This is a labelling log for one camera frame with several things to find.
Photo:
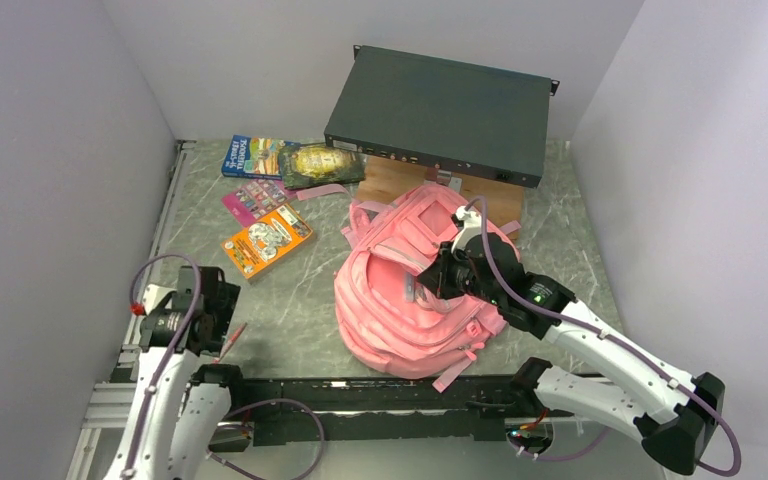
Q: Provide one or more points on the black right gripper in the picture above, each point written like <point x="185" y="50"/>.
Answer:
<point x="437" y="276"/>

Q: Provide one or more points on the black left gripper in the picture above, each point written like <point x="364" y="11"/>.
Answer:
<point x="224" y="304"/>

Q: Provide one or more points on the pink student backpack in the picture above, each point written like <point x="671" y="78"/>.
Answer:
<point x="385" y="317"/>

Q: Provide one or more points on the red pen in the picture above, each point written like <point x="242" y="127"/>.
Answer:
<point x="230" y="342"/>

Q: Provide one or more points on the dark green yellow book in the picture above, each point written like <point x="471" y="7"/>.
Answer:
<point x="311" y="165"/>

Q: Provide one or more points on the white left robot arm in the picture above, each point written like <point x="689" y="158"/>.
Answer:
<point x="182" y="390"/>

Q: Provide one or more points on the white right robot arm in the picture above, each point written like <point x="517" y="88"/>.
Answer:
<point x="676" y="417"/>

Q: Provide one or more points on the wooden support block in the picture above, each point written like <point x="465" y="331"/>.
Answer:
<point x="387" y="179"/>

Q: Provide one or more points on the orange book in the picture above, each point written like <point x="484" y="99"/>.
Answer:
<point x="258" y="247"/>

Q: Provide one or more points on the pink sticker card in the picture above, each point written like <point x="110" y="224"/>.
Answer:
<point x="255" y="198"/>

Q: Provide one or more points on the dark green rack device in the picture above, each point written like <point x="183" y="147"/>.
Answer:
<point x="465" y="118"/>

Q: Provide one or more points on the blue treehouse book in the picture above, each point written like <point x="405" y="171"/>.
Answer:
<point x="253" y="157"/>

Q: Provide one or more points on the silver side rail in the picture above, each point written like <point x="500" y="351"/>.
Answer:
<point x="177" y="175"/>

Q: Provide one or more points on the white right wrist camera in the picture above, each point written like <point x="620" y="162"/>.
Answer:
<point x="469" y="224"/>

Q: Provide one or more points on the grey metal bracket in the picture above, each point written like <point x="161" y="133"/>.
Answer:
<point x="443" y="178"/>

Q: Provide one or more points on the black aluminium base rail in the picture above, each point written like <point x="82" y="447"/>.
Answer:
<point x="477" y="407"/>

